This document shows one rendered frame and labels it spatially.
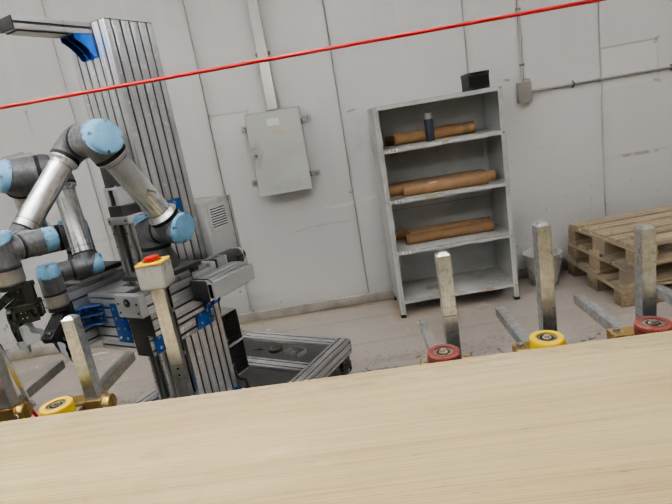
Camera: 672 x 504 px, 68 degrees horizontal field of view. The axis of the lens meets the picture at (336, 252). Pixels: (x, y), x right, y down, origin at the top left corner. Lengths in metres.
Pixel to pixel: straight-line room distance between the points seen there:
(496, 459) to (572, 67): 3.75
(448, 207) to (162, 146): 2.47
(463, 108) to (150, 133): 2.52
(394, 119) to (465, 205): 0.89
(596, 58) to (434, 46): 1.23
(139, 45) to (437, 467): 2.02
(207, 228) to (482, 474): 1.83
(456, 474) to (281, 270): 3.38
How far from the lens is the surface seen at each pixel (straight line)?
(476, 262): 4.30
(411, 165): 4.03
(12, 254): 1.68
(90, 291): 2.48
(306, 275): 4.16
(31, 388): 1.86
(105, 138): 1.81
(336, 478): 0.94
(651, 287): 1.49
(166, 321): 1.40
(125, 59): 2.35
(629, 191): 4.70
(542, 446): 0.98
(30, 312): 1.69
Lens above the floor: 1.48
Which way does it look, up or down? 14 degrees down
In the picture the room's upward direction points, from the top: 10 degrees counter-clockwise
